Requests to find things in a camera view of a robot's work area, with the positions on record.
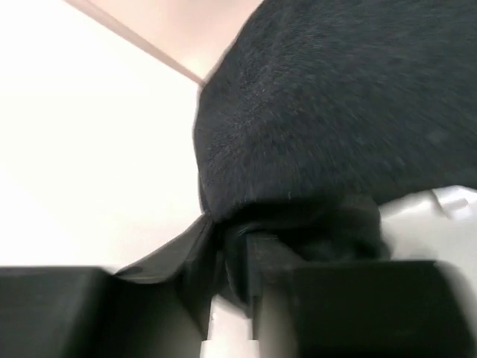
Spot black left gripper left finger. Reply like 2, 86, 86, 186
1, 216, 215, 357

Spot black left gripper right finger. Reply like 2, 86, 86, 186
246, 234, 476, 357

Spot black trousers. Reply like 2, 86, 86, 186
193, 0, 477, 310

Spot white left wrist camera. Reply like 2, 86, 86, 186
431, 186, 476, 221

